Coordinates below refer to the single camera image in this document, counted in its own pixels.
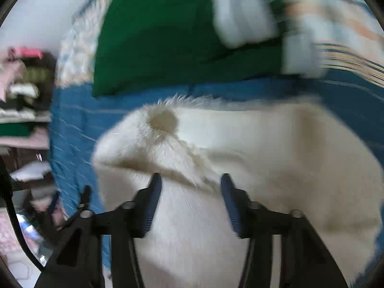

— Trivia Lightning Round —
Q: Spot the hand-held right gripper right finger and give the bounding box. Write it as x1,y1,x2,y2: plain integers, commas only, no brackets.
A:
220,173,349,288

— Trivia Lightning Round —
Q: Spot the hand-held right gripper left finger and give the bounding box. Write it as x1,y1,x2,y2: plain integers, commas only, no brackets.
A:
34,173,163,288

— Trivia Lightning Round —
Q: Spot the white fluffy sweater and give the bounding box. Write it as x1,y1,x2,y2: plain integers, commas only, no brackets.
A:
91,95,383,288

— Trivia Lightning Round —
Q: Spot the wooden shelf with clothes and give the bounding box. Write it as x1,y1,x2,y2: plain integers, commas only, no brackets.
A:
0,46,57,213

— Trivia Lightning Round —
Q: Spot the blue bed sheet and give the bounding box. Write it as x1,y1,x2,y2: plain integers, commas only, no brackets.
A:
49,73,384,272

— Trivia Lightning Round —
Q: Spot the green cloth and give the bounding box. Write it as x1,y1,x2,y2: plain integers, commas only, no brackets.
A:
92,0,300,97

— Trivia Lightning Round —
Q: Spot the floral patterned cloth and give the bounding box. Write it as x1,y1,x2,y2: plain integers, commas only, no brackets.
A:
57,0,132,89

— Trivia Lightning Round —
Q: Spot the pale grey folded cloth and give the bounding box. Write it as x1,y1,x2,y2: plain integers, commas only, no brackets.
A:
205,0,278,48

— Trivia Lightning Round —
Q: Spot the striped blanket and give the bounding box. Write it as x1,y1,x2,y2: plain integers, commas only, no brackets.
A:
279,0,384,84

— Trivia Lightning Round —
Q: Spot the black cable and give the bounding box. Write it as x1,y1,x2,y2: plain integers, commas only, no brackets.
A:
0,156,45,273

